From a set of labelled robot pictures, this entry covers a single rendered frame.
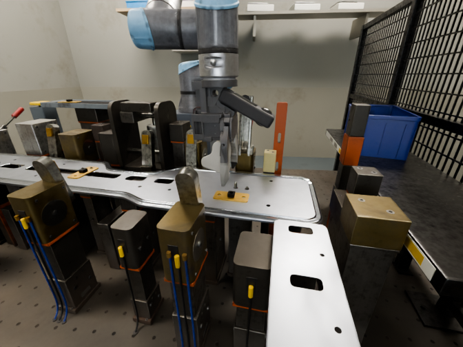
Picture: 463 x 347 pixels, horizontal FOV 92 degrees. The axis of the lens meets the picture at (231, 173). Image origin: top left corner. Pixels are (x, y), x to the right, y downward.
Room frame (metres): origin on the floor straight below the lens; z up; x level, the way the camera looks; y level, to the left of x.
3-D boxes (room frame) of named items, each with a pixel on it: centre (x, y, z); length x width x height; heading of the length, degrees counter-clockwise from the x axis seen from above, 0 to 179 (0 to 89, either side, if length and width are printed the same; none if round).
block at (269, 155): (0.62, -0.11, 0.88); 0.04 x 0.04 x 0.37; 78
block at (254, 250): (0.30, -0.04, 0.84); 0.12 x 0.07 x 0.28; 168
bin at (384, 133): (0.81, -0.52, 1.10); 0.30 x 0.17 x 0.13; 159
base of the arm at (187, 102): (1.18, 0.20, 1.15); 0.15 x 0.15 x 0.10
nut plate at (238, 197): (0.47, 0.00, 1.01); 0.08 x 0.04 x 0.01; 78
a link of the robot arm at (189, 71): (1.18, 0.19, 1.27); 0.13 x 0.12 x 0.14; 93
